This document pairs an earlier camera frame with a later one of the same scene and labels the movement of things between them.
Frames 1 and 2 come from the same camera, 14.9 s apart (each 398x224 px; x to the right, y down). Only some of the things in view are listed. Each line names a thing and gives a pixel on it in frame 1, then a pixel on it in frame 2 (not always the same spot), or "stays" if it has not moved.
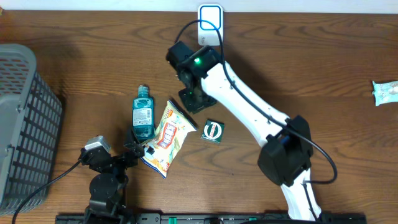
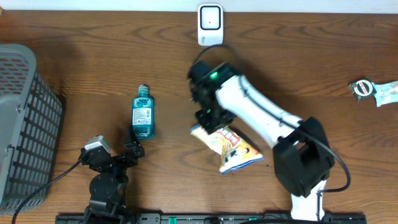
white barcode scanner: (208, 35) stays
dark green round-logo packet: (212, 130) → (362, 89)
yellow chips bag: (159, 152) → (235, 153)
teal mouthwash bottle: (143, 114) stays
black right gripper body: (194, 100) → (212, 118)
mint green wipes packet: (385, 93) stays
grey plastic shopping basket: (31, 131) stays
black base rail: (214, 218) stays
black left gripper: (134, 149) stays
